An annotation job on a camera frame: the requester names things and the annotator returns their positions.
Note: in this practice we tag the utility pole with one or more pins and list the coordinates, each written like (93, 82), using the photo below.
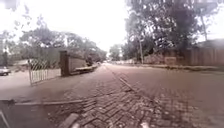
(141, 50)

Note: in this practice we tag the red brick road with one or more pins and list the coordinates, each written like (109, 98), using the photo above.
(133, 90)

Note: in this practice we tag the roadside verge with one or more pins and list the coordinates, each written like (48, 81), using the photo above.
(180, 67)

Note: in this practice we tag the row of tall trees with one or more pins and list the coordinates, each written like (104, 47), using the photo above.
(166, 23)

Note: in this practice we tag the robot's own part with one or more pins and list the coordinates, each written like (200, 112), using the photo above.
(75, 126)
(144, 125)

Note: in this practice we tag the metal lattice gate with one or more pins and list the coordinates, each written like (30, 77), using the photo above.
(40, 71)

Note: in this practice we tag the concrete kerb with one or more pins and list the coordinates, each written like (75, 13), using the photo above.
(50, 102)

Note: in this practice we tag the pale concrete driveway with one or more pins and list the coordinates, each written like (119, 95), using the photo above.
(20, 86)

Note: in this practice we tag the bare dirt ground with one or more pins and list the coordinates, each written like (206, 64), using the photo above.
(30, 116)

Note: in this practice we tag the car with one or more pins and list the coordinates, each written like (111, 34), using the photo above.
(4, 71)

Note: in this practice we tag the wall with dark pillar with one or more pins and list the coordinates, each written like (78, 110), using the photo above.
(64, 63)

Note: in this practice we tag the brown boundary wall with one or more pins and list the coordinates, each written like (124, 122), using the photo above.
(203, 56)

